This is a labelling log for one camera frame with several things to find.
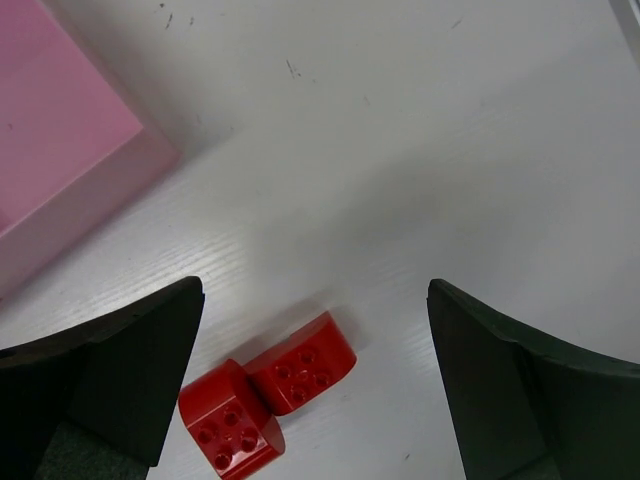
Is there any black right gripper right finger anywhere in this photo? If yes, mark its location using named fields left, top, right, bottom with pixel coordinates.
left=427, top=279, right=639, bottom=479

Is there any red curved lego brick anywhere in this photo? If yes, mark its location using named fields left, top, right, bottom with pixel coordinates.
left=244, top=312, right=357, bottom=416
left=178, top=359, right=285, bottom=480

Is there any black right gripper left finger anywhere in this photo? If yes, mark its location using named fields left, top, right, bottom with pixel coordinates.
left=1, top=276, right=205, bottom=479

